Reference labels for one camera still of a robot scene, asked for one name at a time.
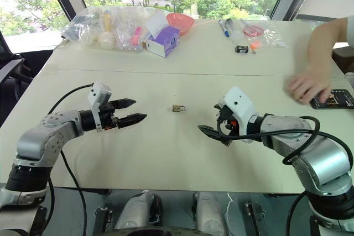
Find clear plastic bag pile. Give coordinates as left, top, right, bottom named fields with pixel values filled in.
left=60, top=5, right=155, bottom=53

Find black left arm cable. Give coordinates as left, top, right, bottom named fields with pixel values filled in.
left=47, top=82, right=94, bottom=236

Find purple tissue box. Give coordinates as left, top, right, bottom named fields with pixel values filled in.
left=144, top=25, right=181, bottom=59

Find blue marker pen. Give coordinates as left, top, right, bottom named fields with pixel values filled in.
left=218, top=19, right=231, bottom=38

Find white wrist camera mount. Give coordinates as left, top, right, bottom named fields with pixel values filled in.
left=87, top=82, right=112, bottom=132
left=220, top=86, right=258, bottom=143

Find pink plastic bowl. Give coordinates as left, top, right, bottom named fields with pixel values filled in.
left=166, top=12, right=195, bottom=36

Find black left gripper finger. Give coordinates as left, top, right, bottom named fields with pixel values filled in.
left=116, top=113, right=148, bottom=130
left=110, top=98, right=137, bottom=110

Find clear empty plastic bag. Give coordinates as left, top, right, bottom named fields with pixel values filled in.
left=262, top=22, right=288, bottom=49

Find silver robot leg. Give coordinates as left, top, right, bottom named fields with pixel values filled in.
left=192, top=191, right=230, bottom=236
left=114, top=190, right=163, bottom=232

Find black smartphone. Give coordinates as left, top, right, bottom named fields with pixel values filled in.
left=309, top=88, right=354, bottom=110

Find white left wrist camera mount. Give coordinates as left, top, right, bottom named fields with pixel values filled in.
left=87, top=82, right=112, bottom=132

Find red ring in bag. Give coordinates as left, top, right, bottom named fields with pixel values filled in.
left=242, top=24, right=266, bottom=38

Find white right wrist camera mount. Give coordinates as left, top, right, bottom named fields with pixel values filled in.
left=220, top=86, right=258, bottom=143

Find pink item in bag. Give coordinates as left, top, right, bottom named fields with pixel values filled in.
left=131, top=27, right=143, bottom=46

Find yellow bottle in bag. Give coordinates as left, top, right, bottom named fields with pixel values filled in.
left=98, top=9, right=116, bottom=51

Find thin white cable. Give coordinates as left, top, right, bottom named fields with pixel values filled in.
left=224, top=192, right=235, bottom=222

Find black office chair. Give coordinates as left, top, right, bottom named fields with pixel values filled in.
left=0, top=30, right=35, bottom=101

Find black metal bracket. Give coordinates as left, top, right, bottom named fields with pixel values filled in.
left=93, top=204, right=113, bottom=232
left=244, top=202, right=267, bottom=236

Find person's bare hand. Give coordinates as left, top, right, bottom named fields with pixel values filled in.
left=283, top=66, right=333, bottom=107

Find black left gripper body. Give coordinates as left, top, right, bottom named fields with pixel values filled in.
left=98, top=100, right=120, bottom=132

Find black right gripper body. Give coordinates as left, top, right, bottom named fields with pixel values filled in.
left=214, top=103, right=241, bottom=138

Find orange small item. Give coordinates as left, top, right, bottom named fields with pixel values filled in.
left=249, top=40, right=263, bottom=55

